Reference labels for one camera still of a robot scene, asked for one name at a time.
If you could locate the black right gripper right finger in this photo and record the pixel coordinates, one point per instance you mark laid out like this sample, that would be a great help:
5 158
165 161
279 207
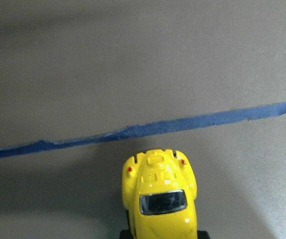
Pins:
202 235

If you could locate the yellow beetle toy car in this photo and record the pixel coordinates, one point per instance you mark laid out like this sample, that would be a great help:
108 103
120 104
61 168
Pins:
159 190

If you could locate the brown paper table cover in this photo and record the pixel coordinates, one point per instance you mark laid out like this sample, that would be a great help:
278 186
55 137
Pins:
77 68

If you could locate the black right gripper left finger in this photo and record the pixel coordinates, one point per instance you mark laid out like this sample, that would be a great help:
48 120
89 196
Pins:
125 234

